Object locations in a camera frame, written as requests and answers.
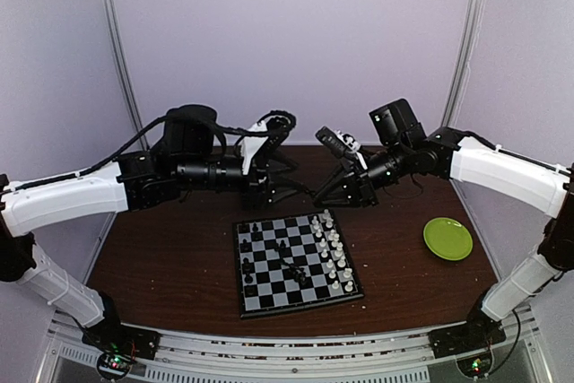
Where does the black chess pieces pile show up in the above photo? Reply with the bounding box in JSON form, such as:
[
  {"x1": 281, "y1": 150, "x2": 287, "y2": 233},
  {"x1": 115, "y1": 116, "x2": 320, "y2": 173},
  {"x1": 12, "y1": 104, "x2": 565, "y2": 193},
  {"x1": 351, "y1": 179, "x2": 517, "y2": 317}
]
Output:
[{"x1": 274, "y1": 241, "x2": 308, "y2": 286}]

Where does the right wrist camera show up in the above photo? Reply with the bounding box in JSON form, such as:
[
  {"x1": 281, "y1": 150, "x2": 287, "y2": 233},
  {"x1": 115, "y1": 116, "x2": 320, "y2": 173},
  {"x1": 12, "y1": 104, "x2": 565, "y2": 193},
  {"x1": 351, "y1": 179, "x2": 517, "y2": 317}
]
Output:
[{"x1": 315, "y1": 126, "x2": 366, "y2": 168}]

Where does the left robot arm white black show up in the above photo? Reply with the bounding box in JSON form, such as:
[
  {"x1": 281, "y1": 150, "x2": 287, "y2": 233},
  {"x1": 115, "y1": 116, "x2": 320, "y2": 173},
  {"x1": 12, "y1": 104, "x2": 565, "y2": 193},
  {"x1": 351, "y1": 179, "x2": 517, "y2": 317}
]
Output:
[{"x1": 1, "y1": 105, "x2": 307, "y2": 351}]

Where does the aluminium corner post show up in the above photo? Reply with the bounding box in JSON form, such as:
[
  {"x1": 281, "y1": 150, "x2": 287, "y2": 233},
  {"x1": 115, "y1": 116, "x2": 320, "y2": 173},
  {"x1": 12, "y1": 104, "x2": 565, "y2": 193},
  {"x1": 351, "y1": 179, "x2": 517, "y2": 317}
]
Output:
[
  {"x1": 102, "y1": 0, "x2": 144, "y2": 132},
  {"x1": 440, "y1": 0, "x2": 484, "y2": 126}
]

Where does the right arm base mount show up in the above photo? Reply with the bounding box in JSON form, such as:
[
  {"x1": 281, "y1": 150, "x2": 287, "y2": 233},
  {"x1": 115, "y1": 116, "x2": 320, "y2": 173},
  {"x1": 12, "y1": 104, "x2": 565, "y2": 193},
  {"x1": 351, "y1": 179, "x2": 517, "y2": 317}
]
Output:
[{"x1": 428, "y1": 305, "x2": 507, "y2": 379}]

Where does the aluminium front rail frame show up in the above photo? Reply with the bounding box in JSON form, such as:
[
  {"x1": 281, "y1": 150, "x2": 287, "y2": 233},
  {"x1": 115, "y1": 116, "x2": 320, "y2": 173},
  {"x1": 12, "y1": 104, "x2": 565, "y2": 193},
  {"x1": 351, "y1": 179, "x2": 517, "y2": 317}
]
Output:
[{"x1": 38, "y1": 304, "x2": 546, "y2": 383}]

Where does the green plate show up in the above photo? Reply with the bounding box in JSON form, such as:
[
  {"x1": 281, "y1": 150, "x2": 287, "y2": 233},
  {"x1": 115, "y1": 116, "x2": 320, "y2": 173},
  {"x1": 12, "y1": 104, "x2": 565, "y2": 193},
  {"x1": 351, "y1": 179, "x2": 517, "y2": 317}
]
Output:
[{"x1": 422, "y1": 217, "x2": 474, "y2": 261}]

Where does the black pawn piece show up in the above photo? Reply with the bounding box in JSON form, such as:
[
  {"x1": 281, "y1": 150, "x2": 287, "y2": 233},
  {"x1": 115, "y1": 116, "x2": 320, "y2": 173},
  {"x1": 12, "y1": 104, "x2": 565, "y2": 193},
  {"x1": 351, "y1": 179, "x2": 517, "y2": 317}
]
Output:
[{"x1": 241, "y1": 257, "x2": 252, "y2": 274}]

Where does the right aluminium corner post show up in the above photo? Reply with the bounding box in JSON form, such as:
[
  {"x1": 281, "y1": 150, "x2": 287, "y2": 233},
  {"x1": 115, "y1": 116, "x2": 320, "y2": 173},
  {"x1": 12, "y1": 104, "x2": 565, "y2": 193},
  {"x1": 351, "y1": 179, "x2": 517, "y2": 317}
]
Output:
[{"x1": 440, "y1": 0, "x2": 484, "y2": 126}]

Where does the black white chessboard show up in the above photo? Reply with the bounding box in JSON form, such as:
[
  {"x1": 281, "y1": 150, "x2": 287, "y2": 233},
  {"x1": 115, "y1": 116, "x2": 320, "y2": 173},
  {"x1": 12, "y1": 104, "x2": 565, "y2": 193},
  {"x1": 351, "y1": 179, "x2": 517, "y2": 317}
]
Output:
[{"x1": 232, "y1": 209, "x2": 364, "y2": 319}]

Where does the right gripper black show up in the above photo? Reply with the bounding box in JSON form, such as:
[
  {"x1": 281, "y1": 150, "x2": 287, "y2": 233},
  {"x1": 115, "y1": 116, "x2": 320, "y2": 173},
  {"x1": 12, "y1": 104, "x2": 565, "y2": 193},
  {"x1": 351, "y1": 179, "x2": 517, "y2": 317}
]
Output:
[{"x1": 311, "y1": 140, "x2": 412, "y2": 208}]

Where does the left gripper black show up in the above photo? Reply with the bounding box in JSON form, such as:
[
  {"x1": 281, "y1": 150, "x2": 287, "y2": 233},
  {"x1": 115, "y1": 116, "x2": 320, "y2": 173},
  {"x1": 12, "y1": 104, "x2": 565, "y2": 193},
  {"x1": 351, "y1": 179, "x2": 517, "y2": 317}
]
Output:
[{"x1": 175, "y1": 152, "x2": 307, "y2": 212}]

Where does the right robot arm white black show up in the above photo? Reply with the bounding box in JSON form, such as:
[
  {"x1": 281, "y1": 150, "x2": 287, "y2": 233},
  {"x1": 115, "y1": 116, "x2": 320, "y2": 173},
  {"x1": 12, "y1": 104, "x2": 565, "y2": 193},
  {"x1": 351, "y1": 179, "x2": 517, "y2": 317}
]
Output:
[{"x1": 313, "y1": 99, "x2": 573, "y2": 349}]

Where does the left aluminium corner post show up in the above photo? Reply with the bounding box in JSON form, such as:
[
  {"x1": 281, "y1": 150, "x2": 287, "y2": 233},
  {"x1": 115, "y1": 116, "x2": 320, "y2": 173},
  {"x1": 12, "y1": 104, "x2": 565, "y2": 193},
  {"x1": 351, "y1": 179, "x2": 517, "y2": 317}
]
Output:
[{"x1": 102, "y1": 0, "x2": 144, "y2": 132}]

